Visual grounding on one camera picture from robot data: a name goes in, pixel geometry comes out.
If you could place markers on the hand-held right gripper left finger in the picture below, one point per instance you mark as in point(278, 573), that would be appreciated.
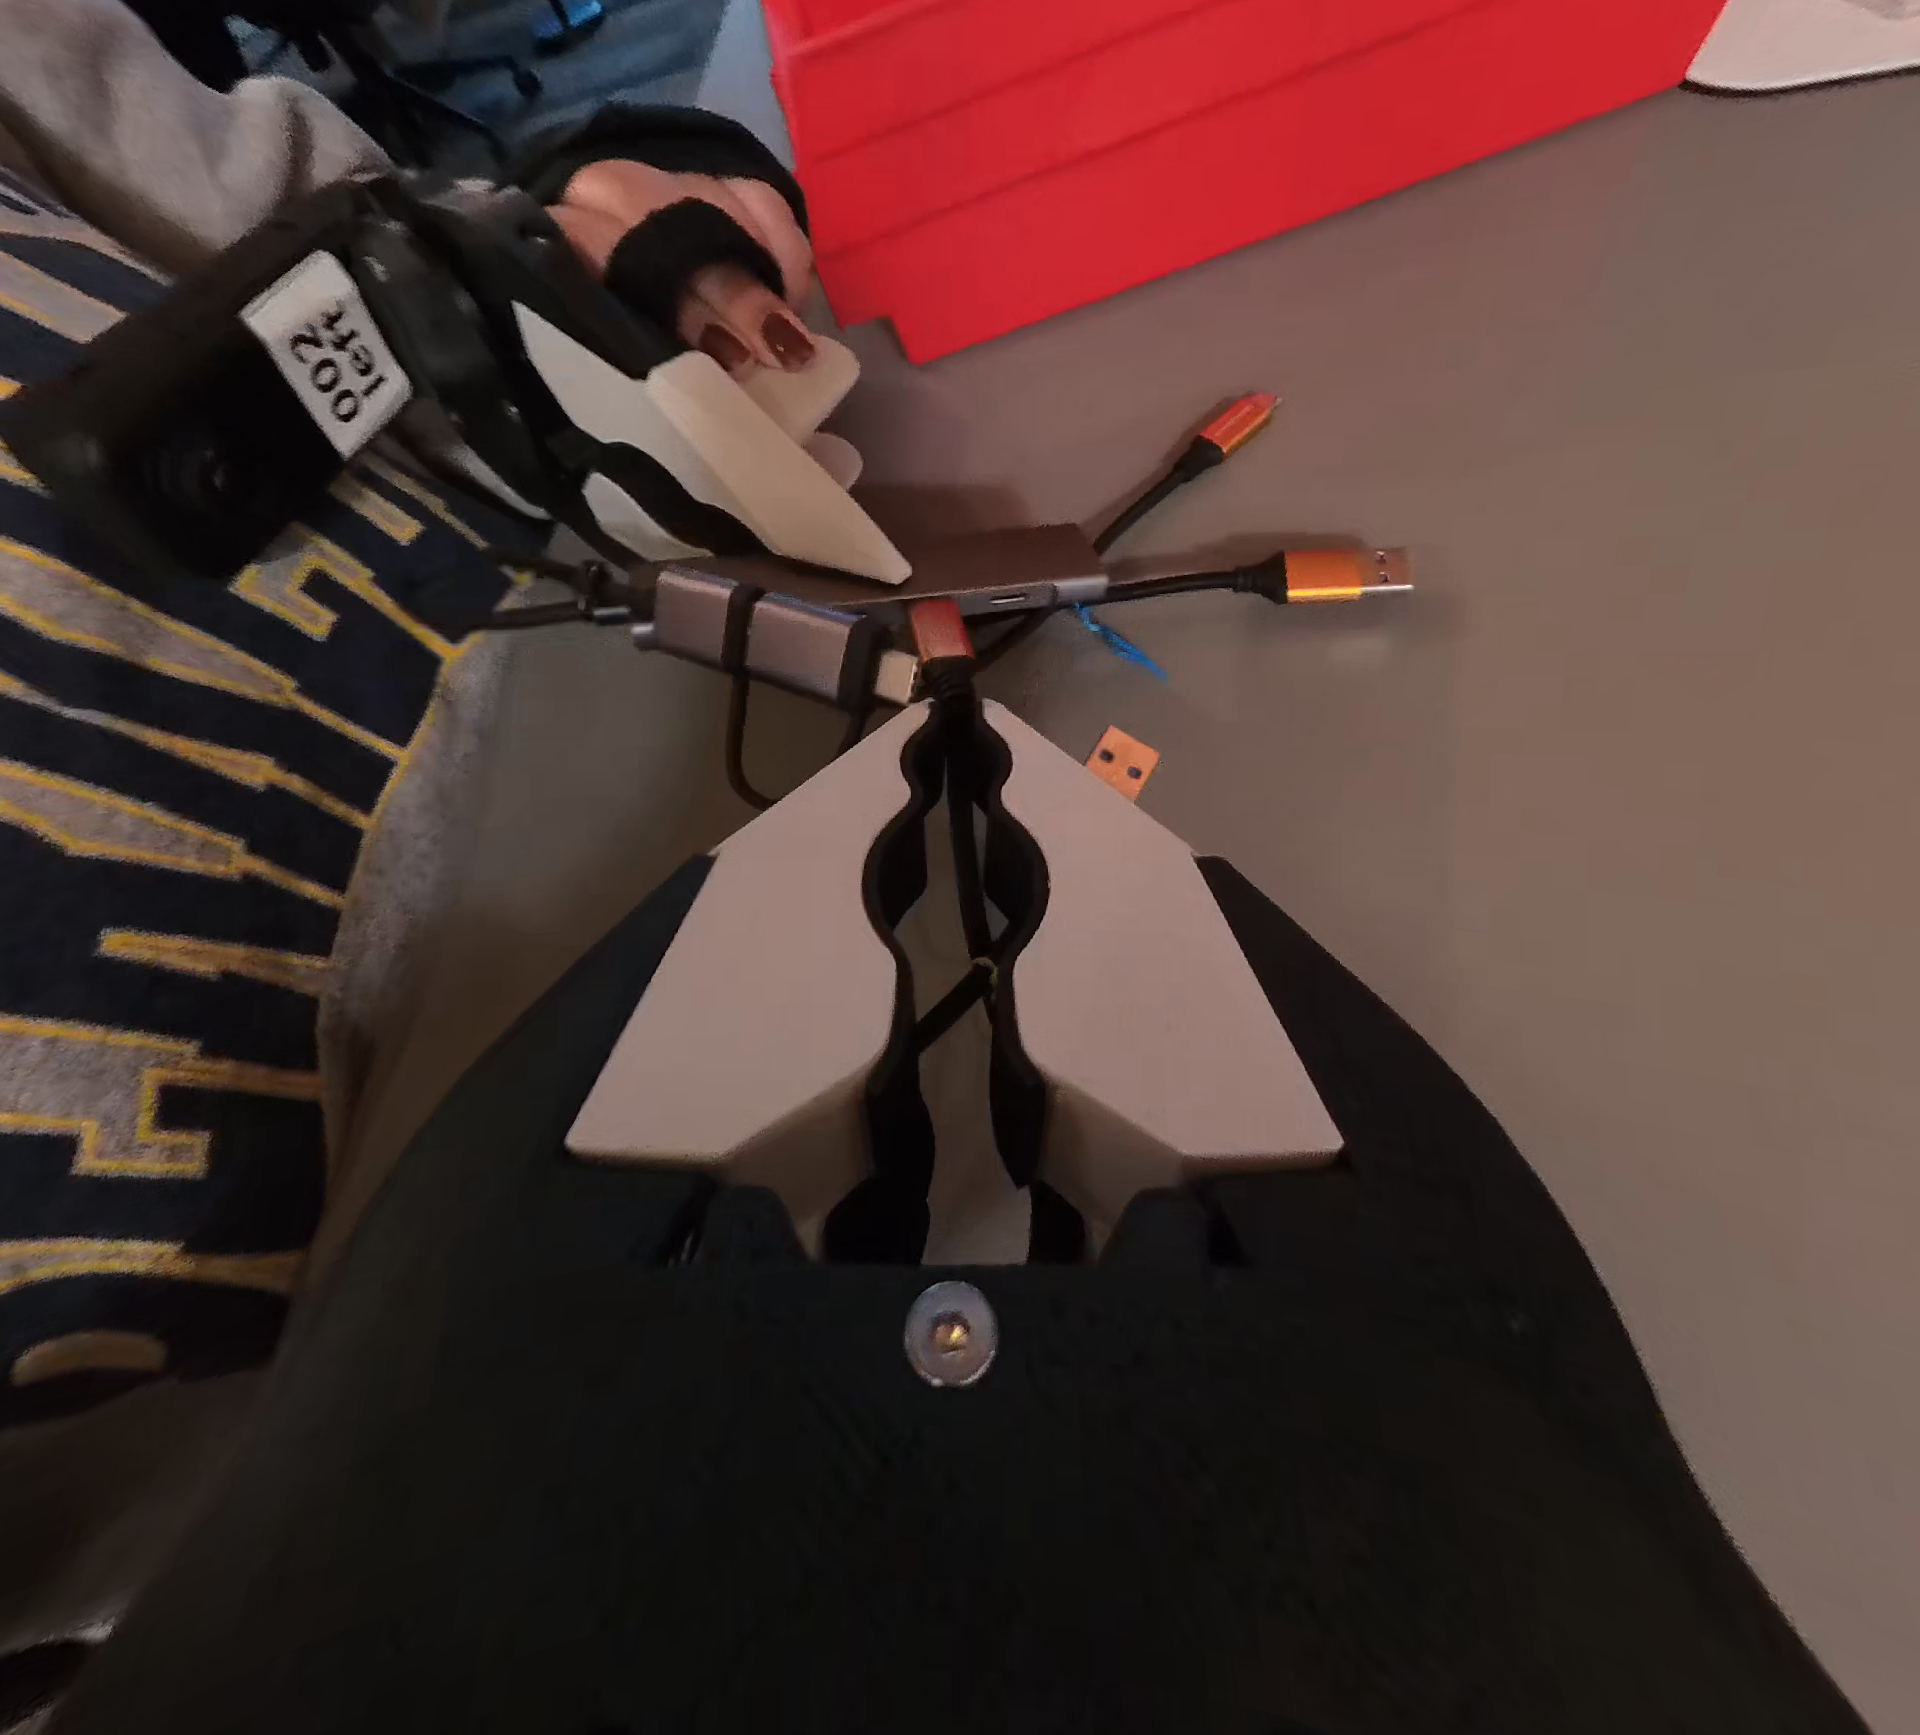
point(735, 999)

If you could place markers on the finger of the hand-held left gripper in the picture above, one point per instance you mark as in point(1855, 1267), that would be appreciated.
point(751, 460)
point(638, 511)

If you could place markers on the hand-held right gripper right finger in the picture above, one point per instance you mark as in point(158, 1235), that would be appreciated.
point(1171, 999)

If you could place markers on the grey usb hub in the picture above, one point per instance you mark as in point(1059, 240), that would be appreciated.
point(975, 557)

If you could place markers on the red plastic bin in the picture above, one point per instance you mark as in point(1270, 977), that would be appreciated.
point(1201, 70)

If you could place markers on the person's left forearm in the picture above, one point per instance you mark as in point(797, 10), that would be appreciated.
point(151, 100)

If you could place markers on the person's left hand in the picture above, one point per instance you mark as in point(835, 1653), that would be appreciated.
point(735, 264)

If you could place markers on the blue twist tie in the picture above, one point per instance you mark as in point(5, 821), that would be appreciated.
point(1119, 643)

